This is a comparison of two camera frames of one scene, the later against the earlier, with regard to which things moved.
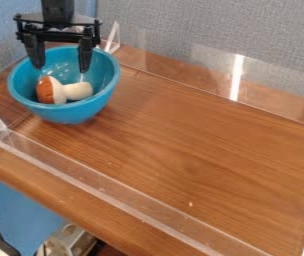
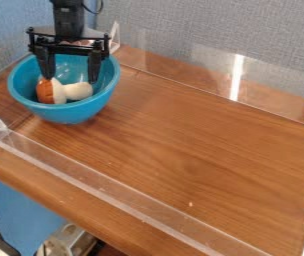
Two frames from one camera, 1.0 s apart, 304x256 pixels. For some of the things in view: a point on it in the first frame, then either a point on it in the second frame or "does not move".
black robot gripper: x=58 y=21 -> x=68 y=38
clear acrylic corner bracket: x=114 y=42 does not move
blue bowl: x=63 y=65 does not move
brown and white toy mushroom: x=52 y=92 does not move
